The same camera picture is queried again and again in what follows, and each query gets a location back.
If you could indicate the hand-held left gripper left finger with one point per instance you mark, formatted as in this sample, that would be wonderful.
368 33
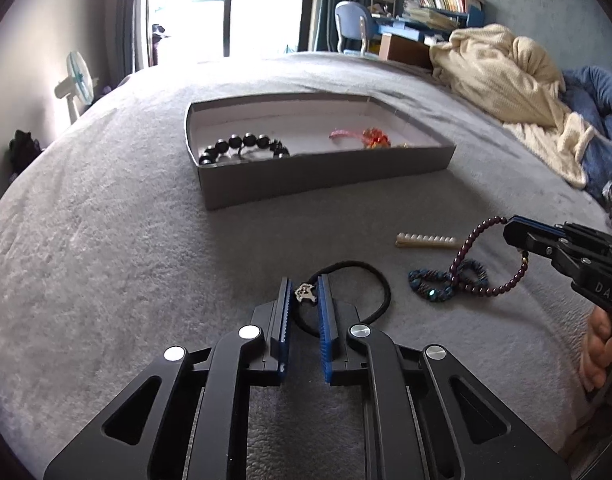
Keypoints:
286 310

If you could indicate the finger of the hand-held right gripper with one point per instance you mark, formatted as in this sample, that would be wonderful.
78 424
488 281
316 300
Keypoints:
528 242
536 224

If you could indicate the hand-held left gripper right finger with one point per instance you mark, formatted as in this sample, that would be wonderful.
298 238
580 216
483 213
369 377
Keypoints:
325 330

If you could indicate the grey cardboard box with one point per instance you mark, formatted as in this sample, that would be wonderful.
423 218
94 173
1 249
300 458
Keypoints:
326 180

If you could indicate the gold and red jewelry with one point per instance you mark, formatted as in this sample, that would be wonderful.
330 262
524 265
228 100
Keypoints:
376 139

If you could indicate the person's right hand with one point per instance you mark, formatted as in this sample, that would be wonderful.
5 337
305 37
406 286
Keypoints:
596 350

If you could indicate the pearl hair clip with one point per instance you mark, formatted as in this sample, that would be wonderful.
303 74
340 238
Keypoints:
426 240

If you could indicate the blue duvet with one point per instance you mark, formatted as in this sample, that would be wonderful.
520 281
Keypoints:
598 95

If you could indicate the cream blanket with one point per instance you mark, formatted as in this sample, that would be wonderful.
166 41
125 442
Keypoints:
501 80

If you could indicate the blue and wooden desk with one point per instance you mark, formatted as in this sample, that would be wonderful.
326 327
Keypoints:
406 45

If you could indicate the row of books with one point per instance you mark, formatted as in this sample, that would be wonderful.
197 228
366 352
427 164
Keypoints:
443 0

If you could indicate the blue desk chair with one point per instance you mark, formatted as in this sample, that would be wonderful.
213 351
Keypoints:
353 22

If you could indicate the black and white figure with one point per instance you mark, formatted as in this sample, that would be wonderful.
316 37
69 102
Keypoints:
159 42

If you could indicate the blue curtain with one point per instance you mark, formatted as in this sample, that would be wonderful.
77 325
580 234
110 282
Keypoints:
331 5

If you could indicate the dark bundle on floor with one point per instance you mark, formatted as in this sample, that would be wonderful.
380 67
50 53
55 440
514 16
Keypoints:
26 152

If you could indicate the white standing fan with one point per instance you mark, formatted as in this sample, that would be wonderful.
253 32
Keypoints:
78 80

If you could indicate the glass balcony door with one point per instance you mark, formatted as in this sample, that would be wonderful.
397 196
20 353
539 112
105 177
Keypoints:
221 5

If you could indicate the dark curtain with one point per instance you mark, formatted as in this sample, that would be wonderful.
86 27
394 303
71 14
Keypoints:
131 15

